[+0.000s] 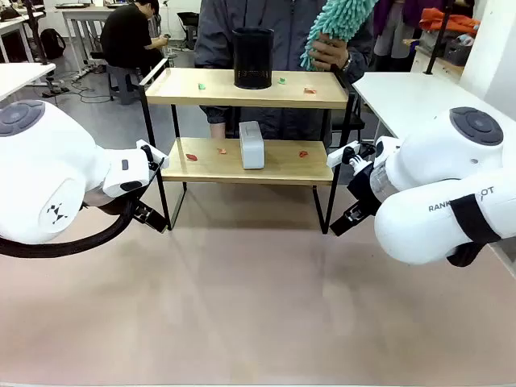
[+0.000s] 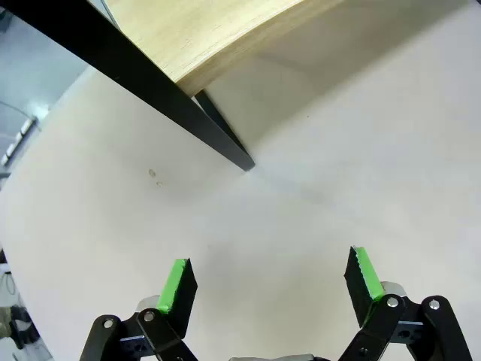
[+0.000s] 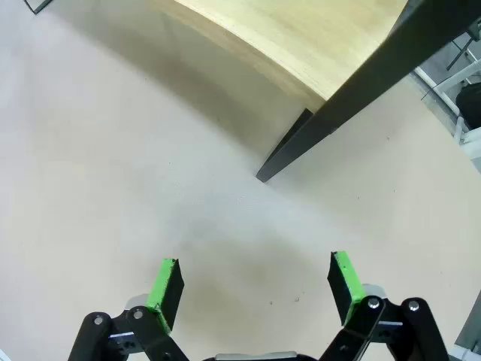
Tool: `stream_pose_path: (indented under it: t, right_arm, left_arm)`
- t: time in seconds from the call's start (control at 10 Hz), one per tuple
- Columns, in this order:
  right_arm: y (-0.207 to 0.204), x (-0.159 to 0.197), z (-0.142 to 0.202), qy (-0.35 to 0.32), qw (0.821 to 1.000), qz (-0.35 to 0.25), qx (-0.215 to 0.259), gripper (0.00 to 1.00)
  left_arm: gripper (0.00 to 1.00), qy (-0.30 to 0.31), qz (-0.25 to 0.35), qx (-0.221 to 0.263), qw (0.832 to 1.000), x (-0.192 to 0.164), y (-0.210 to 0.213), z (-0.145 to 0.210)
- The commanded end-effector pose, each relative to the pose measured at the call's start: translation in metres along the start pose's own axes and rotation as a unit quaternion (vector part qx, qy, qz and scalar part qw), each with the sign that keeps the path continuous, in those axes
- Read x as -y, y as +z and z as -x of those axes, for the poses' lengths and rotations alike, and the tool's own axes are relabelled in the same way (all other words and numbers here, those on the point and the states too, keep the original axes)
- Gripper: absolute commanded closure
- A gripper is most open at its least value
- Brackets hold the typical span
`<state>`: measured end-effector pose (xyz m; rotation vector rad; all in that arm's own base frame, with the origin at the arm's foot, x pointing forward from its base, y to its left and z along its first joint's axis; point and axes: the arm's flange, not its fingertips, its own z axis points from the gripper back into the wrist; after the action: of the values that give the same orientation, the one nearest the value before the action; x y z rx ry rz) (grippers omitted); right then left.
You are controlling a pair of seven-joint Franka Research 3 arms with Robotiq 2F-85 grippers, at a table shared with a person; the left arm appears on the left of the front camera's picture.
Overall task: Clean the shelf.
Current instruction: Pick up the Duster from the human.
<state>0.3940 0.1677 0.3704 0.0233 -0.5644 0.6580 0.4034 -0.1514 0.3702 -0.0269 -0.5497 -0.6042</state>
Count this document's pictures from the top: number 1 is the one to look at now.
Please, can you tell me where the white side table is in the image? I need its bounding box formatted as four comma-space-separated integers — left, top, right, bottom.
0, 62, 56, 102

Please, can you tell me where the purple garment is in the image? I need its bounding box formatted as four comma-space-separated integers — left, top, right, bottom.
372, 0, 424, 40

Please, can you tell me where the teal chenille duster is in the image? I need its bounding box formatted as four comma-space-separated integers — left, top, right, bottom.
299, 0, 380, 73

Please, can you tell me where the black chair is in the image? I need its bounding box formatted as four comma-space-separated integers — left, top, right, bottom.
330, 106, 366, 134

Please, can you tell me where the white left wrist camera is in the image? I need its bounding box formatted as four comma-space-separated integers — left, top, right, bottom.
135, 139, 170, 170

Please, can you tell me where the black clamp pole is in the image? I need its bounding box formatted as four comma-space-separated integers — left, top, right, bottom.
23, 0, 49, 65
425, 0, 455, 77

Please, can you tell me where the person's left hand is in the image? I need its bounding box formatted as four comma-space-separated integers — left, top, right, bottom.
310, 32, 351, 73

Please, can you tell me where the white rectangular box speaker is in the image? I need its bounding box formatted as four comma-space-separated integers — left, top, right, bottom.
238, 120, 266, 170

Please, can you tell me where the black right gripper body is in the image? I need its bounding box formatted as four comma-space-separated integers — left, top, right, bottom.
345, 160, 383, 221

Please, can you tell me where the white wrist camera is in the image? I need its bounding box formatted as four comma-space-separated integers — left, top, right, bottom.
326, 140, 376, 169
135, 139, 170, 170

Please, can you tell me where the large white desk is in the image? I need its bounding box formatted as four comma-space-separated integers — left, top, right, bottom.
351, 71, 476, 140

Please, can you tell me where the seated person black shirt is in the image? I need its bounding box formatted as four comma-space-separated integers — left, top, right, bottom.
99, 0, 173, 70

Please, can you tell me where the black mesh pen holder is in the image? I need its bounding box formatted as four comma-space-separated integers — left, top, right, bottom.
232, 27, 275, 89

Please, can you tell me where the standing person grey jacket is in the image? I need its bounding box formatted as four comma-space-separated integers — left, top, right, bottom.
193, 0, 374, 142

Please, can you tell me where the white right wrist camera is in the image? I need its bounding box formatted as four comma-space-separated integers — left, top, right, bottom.
326, 140, 376, 169

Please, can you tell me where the dark storage basket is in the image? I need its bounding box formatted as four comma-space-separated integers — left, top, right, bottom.
443, 38, 473, 66

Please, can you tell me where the white background desk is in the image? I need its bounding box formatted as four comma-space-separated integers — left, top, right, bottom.
54, 2, 122, 77

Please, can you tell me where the grey stool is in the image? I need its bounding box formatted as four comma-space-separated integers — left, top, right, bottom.
105, 64, 142, 106

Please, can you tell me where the orange cloth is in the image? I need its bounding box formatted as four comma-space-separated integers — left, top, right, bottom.
418, 7, 481, 36

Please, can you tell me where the black strap on arm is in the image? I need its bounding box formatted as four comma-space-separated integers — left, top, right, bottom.
446, 193, 503, 268

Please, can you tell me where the black backpack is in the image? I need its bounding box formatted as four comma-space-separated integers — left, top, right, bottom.
40, 27, 67, 60

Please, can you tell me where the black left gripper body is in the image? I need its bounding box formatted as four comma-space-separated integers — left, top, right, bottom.
82, 189, 140, 221

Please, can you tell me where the wooden two-tier shelf black frame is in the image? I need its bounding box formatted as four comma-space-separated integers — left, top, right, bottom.
139, 58, 358, 235

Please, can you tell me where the black braided cable hose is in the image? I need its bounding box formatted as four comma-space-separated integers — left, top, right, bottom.
0, 197, 140, 259

